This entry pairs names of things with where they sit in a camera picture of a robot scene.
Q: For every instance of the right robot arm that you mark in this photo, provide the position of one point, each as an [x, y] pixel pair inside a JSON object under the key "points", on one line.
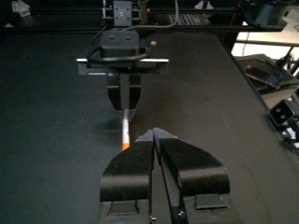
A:
{"points": [[123, 13]]}

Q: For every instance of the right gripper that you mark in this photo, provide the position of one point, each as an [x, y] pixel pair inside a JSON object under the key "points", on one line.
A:
{"points": [[119, 43]]}

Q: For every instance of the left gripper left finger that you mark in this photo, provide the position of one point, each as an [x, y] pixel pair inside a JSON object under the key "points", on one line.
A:
{"points": [[126, 178]]}

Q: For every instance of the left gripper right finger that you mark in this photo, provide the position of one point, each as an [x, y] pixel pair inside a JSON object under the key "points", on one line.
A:
{"points": [[198, 175]]}

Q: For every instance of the grey marker pen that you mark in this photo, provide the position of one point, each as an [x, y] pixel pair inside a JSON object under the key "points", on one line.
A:
{"points": [[126, 131]]}

